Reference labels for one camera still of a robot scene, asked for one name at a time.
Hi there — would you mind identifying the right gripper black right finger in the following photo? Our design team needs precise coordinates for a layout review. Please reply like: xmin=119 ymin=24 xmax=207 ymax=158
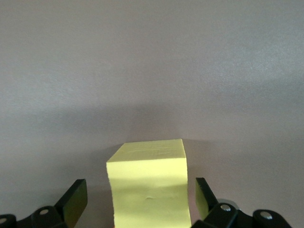
xmin=191 ymin=177 xmax=293 ymax=228

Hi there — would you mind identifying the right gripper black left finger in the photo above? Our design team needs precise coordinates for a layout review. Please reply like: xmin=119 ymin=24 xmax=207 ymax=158
xmin=0 ymin=179 xmax=88 ymax=228

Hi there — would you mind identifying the yellow foam cube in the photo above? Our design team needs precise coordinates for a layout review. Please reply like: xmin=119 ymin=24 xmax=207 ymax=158
xmin=105 ymin=139 xmax=192 ymax=228

